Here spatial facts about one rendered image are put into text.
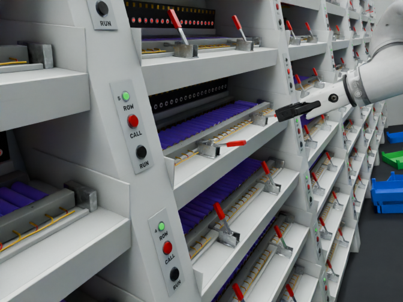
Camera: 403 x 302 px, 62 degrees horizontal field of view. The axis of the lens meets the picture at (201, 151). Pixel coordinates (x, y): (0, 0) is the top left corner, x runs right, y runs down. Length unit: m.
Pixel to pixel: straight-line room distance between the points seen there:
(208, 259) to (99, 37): 0.43
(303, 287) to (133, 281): 0.77
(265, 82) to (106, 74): 0.68
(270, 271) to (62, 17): 0.75
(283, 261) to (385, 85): 0.52
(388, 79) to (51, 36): 0.60
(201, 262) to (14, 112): 0.43
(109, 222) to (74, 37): 0.23
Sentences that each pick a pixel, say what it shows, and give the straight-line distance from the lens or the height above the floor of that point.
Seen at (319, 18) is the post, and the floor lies 1.18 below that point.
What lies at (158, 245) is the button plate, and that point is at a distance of 0.49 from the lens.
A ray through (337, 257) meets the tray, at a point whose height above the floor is 0.15.
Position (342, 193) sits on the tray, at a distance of 1.85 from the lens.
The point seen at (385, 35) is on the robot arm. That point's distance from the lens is 0.82.
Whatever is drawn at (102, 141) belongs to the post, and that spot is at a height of 0.99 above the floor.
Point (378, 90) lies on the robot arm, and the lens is 0.77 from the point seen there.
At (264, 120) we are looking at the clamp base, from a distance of 0.87.
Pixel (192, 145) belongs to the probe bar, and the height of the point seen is 0.92.
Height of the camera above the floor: 1.03
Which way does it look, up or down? 11 degrees down
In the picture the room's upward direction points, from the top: 13 degrees counter-clockwise
